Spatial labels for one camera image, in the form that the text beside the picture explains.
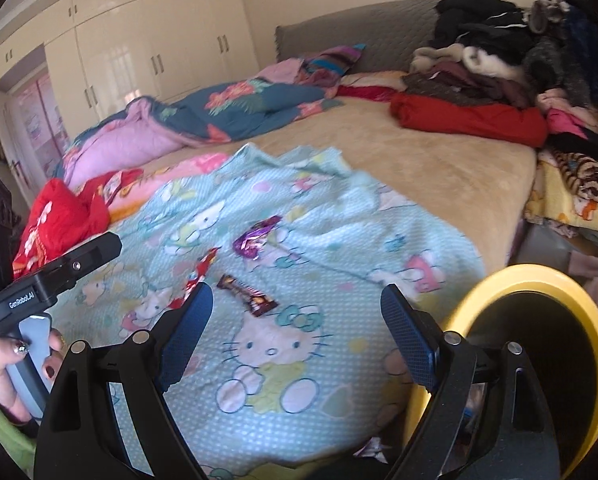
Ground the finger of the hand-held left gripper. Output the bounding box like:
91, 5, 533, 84
41, 231, 124, 288

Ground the blue floral pink quilt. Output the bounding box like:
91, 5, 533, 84
61, 77, 344, 188

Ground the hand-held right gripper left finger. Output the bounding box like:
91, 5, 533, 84
34, 282, 214, 480

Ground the red folded garment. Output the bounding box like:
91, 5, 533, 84
390, 91, 548, 148

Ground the pink pillow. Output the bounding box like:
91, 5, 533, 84
256, 57, 304, 83

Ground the yellow cartoon blanket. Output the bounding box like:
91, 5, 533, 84
524, 150, 598, 238

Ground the cream glossy wardrobe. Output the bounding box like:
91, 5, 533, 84
0, 0, 260, 126

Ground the purple candy wrapper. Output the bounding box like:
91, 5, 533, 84
232, 215, 284, 260

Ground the brown candy wrapper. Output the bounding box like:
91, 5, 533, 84
216, 274, 280, 317

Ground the pile of mixed clothes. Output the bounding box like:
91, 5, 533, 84
401, 0, 598, 161

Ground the light blue cartoon cat sheet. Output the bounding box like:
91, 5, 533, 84
54, 144, 484, 478

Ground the dark red patterned cloth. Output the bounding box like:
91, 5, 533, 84
336, 85, 397, 102

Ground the pink cartoon sliding door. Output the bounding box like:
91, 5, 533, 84
0, 72, 72, 206

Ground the red snack wrapper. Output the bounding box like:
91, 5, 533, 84
169, 247, 220, 311

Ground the pink cartoon blanket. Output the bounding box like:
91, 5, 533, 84
79, 152, 230, 223

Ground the striped colourful pillow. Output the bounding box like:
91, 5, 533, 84
299, 44, 367, 86

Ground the yellow rimmed black bin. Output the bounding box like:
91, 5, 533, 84
404, 262, 598, 480

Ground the cream pillow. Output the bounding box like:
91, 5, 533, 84
339, 71, 410, 88

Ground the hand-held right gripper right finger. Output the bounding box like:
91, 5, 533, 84
380, 284, 562, 480

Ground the grey quilted headboard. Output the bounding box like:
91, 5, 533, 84
274, 0, 444, 73

